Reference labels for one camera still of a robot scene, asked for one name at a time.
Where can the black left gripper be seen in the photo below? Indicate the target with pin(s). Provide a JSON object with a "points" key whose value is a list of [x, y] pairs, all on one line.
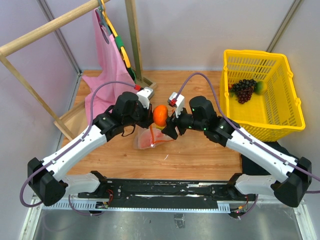
{"points": [[149, 118]]}

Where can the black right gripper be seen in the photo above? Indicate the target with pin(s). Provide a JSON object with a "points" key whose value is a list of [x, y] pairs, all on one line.
{"points": [[170, 130]]}

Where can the orange persimmon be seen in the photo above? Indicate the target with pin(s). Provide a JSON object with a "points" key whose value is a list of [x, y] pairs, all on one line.
{"points": [[160, 114]]}

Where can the clear zip bag orange zipper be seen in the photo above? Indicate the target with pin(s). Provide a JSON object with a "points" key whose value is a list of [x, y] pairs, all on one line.
{"points": [[139, 130]]}

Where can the dark grape bunch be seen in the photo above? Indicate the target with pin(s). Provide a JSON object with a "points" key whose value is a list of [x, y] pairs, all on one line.
{"points": [[243, 90]]}

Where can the watermelon slice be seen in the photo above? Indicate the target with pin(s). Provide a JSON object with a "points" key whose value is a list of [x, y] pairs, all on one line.
{"points": [[148, 139]]}

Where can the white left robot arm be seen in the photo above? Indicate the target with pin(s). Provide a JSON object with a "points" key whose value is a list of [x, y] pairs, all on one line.
{"points": [[48, 177]]}

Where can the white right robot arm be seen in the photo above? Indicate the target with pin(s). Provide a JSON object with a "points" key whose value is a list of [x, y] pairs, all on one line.
{"points": [[289, 178]]}

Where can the pink t-shirt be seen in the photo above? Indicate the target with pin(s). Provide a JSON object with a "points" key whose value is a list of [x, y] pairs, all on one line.
{"points": [[104, 93]]}

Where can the yellow hanger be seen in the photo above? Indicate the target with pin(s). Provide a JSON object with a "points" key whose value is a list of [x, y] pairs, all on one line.
{"points": [[114, 33]]}

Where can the wooden clothes rack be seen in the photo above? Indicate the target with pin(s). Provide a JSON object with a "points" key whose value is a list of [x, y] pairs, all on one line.
{"points": [[53, 26]]}

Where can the green hanger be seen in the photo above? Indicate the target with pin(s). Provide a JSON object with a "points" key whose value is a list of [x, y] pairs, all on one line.
{"points": [[124, 56]]}

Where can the dark navy cloth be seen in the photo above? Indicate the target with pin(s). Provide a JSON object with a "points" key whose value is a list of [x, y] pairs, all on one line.
{"points": [[253, 169]]}

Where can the grey hanger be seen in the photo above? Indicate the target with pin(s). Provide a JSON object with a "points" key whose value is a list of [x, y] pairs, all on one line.
{"points": [[100, 13]]}

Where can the yellow plastic basket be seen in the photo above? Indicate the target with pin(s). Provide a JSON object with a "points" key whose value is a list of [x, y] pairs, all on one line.
{"points": [[268, 117]]}

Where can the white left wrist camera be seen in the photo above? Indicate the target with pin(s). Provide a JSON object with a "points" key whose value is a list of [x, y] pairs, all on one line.
{"points": [[144, 96]]}

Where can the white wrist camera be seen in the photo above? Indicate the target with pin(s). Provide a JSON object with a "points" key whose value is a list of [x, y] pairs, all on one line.
{"points": [[178, 102], [144, 96]]}

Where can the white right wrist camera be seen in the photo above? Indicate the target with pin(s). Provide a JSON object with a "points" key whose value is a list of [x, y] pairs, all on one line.
{"points": [[178, 102]]}

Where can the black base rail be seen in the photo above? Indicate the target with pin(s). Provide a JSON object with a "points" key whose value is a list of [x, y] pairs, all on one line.
{"points": [[165, 195]]}

